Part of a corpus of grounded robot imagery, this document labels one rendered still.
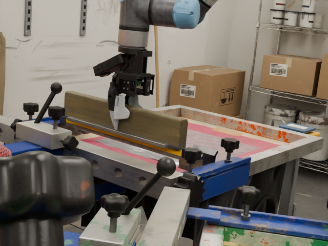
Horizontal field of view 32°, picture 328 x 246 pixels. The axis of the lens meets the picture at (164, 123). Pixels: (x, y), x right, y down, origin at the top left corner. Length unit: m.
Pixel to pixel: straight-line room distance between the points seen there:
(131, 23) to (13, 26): 2.37
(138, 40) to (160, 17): 0.08
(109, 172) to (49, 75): 2.77
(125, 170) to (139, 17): 0.40
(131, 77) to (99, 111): 0.16
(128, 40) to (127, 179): 0.38
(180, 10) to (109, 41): 2.97
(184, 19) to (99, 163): 0.40
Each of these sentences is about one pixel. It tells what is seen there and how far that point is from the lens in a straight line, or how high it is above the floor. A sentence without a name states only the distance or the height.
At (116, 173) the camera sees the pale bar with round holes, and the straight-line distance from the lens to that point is 1.21.
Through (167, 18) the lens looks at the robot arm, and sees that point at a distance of 1.37.
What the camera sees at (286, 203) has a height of 0.68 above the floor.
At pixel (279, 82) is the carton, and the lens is 4.87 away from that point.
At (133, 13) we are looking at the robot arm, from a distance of 1.39.
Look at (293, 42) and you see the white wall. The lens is 5.32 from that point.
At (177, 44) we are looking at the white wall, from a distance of 4.96.
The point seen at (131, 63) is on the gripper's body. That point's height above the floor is 1.21.
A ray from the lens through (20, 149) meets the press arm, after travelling 1.25.
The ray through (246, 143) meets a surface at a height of 0.96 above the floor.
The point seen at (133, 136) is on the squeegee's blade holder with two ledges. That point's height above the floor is 1.04.
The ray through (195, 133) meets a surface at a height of 0.96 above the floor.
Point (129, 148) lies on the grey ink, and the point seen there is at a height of 0.96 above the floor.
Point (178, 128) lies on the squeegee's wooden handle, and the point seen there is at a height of 1.08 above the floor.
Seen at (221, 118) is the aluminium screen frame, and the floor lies 0.99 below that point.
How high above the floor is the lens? 1.38
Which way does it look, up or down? 12 degrees down
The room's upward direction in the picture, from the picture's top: 5 degrees clockwise
